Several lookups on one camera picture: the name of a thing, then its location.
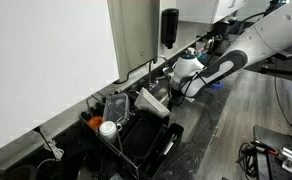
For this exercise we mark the black dish rack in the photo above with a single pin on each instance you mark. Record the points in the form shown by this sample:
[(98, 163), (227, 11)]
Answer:
[(152, 160)]

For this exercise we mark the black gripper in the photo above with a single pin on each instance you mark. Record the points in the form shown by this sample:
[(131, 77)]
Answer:
[(174, 98)]

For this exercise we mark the blue green dish soap bottle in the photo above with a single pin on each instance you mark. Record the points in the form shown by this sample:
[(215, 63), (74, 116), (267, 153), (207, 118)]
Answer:
[(202, 56)]

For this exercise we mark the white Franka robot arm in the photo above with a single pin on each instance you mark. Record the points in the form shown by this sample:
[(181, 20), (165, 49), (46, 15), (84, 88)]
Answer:
[(269, 30)]

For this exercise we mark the stainless steel sink basin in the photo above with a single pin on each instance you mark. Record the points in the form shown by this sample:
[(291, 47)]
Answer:
[(192, 116)]

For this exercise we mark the steel paper towel dispenser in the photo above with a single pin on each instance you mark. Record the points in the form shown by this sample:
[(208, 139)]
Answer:
[(132, 33)]

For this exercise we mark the black camera stand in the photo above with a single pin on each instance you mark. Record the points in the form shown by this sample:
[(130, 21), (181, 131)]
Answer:
[(282, 71)]

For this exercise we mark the chrome gooseneck faucet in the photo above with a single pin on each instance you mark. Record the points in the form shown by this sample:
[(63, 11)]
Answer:
[(149, 76)]

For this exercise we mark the black rectangular tray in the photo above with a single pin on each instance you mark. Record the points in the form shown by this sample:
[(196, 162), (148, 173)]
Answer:
[(142, 136)]

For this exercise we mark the black perforated table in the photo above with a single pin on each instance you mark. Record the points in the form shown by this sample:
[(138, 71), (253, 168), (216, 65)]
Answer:
[(269, 136)]

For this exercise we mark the orange bowl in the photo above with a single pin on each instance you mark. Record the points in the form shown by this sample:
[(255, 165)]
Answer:
[(94, 122)]

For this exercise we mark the blue tape roll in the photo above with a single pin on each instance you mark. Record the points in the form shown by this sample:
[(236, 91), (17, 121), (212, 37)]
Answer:
[(216, 85)]

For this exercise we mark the clear plastic food container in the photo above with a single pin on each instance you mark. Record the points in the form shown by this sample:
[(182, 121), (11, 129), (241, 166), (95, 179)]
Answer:
[(116, 107)]

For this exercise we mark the orange white small cup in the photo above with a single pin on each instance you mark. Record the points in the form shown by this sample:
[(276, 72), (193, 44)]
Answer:
[(108, 130)]

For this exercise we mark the black coffee machine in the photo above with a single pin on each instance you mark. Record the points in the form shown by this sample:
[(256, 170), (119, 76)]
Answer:
[(224, 28)]

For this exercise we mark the black wall soap dispenser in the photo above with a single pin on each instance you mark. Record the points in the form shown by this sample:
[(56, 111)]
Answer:
[(170, 26)]

